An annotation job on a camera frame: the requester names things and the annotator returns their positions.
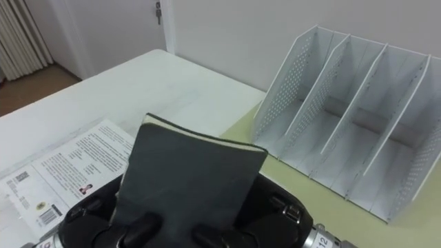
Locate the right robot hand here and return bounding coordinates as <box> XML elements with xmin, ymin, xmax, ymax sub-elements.
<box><xmin>192</xmin><ymin>173</ymin><xmax>315</xmax><ymax>248</ymax></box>

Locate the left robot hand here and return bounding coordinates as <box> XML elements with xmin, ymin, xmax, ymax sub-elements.
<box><xmin>57</xmin><ymin>175</ymin><xmax>163</xmax><ymax>248</ymax></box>

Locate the dark grey book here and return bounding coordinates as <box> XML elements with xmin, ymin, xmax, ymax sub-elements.
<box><xmin>109</xmin><ymin>112</ymin><xmax>269</xmax><ymax>248</ymax></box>

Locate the white printed book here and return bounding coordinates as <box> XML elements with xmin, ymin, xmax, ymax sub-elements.
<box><xmin>0</xmin><ymin>118</ymin><xmax>136</xmax><ymax>240</ymax></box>

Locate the pale yellow desk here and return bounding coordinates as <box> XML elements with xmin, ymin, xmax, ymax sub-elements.
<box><xmin>220</xmin><ymin>102</ymin><xmax>441</xmax><ymax>248</ymax></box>

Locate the white perforated file organizer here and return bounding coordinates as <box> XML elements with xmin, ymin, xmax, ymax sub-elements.
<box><xmin>253</xmin><ymin>24</ymin><xmax>441</xmax><ymax>224</ymax></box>

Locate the white table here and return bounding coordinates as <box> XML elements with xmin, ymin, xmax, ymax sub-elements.
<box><xmin>0</xmin><ymin>48</ymin><xmax>267</xmax><ymax>248</ymax></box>

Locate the white door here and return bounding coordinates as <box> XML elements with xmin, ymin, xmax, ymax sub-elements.
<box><xmin>48</xmin><ymin>0</ymin><xmax>167</xmax><ymax>81</ymax></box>

